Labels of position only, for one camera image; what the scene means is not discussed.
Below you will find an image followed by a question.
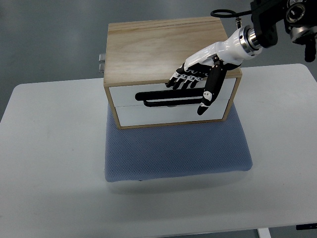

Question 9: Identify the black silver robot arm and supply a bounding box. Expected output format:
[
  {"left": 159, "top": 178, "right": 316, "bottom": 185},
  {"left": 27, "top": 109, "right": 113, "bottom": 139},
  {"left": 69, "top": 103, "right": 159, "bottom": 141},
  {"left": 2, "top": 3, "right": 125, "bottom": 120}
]
[{"left": 250, "top": 0, "right": 317, "bottom": 62}]

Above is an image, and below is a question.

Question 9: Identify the lower silver clamp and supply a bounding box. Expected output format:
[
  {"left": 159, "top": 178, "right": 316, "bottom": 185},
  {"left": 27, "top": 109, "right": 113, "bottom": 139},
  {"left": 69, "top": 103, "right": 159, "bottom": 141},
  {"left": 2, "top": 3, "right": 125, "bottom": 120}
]
[{"left": 99, "top": 63, "right": 105, "bottom": 73}]

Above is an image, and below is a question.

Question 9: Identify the white table leg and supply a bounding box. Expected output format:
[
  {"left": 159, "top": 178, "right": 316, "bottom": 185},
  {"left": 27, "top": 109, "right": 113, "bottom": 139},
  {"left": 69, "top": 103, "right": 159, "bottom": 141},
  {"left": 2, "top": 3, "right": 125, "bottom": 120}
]
[{"left": 257, "top": 228, "right": 271, "bottom": 238}]

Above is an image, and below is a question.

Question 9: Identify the silver clamp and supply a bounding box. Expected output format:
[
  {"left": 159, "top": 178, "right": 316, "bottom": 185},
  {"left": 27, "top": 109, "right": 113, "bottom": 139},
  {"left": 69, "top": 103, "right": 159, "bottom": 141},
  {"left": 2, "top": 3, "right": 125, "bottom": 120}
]
[
  {"left": 99, "top": 63, "right": 105, "bottom": 73},
  {"left": 99, "top": 53, "right": 106, "bottom": 62}
]

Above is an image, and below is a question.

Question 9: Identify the black table control panel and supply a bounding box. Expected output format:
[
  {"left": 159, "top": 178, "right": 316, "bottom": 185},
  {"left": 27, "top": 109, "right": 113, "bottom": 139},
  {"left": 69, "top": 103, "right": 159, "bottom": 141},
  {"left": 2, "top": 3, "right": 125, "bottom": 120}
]
[{"left": 296, "top": 223, "right": 317, "bottom": 231}]

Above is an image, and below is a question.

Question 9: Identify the white lower drawer front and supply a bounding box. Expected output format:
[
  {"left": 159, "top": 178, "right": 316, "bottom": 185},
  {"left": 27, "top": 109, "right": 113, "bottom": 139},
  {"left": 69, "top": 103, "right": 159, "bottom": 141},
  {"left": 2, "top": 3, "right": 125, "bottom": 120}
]
[{"left": 116, "top": 100, "right": 228, "bottom": 126}]

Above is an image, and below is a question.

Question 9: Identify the wooden drawer cabinet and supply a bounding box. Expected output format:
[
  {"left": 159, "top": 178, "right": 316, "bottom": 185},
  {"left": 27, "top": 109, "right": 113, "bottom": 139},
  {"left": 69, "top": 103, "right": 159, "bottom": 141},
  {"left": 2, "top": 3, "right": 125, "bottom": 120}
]
[{"left": 104, "top": 17, "right": 242, "bottom": 129}]

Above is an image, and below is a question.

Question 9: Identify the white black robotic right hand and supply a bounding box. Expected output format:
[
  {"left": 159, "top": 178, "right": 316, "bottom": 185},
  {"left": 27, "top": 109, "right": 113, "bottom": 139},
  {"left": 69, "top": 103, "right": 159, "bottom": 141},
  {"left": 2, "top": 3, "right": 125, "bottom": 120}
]
[{"left": 166, "top": 26, "right": 263, "bottom": 116}]

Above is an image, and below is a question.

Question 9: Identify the blue mesh cushion pad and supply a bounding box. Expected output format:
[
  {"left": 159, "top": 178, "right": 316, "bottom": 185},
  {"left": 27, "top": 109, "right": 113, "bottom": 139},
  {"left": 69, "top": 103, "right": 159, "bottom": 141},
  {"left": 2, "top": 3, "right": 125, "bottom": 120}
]
[{"left": 105, "top": 108, "right": 253, "bottom": 182}]

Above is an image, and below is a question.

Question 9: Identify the white drawer black handle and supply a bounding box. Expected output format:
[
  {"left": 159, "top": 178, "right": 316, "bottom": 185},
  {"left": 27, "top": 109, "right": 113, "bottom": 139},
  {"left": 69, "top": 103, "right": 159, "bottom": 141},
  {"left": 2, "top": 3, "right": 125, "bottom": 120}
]
[{"left": 108, "top": 77, "right": 238, "bottom": 109}]

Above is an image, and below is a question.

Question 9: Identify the upper silver clamp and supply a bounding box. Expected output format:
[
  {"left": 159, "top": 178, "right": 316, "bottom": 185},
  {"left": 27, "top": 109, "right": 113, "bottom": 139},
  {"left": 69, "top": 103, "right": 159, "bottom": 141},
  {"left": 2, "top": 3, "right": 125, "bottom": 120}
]
[{"left": 99, "top": 53, "right": 106, "bottom": 62}]

